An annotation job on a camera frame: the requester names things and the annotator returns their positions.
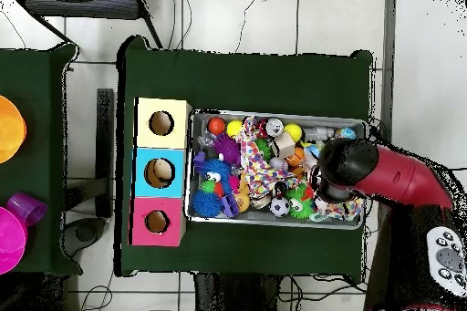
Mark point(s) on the crushed bottle with blue label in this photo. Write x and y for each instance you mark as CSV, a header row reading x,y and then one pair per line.
x,y
313,150

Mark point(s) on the dark office chair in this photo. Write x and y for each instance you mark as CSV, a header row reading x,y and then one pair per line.
x,y
84,4

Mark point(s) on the wide polka dot cloth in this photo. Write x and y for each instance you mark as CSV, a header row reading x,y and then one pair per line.
x,y
343,209

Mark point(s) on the small soccer ball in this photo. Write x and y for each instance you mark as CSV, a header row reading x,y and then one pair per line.
x,y
280,207

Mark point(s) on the wooden box with three holes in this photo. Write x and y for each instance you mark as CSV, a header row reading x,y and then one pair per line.
x,y
146,136

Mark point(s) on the orange ball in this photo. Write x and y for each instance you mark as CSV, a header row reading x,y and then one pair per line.
x,y
216,125

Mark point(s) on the silver topped drink can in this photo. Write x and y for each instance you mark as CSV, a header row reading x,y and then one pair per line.
x,y
274,127

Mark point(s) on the purple plastic cup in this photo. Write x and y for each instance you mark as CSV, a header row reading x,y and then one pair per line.
x,y
29,209

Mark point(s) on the green side table cloth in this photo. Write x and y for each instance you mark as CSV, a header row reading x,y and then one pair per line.
x,y
40,77

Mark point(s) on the magenta plastic bowl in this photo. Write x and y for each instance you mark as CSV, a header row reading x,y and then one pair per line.
x,y
11,241

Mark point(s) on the orange plastic bowl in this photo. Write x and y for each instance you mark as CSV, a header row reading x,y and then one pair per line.
x,y
11,128

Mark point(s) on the dark green table cloth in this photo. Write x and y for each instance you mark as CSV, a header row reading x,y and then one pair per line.
x,y
237,81

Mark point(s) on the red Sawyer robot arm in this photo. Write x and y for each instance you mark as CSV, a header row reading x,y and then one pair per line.
x,y
401,179

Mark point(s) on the yellow ball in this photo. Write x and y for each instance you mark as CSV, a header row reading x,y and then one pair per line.
x,y
293,132
234,128

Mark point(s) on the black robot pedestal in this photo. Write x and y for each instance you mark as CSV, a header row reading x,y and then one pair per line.
x,y
233,294

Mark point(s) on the small orange basketball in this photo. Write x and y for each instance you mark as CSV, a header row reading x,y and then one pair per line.
x,y
297,156

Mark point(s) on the plain wooden block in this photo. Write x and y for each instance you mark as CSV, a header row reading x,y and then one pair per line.
x,y
285,144

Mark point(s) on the purple spiky rubber ball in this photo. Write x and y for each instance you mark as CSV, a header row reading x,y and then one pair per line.
x,y
227,147

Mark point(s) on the shallow mesh bin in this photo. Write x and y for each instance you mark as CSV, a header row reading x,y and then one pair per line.
x,y
199,123

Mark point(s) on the long polka dot cloth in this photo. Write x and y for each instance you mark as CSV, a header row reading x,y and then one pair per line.
x,y
255,159

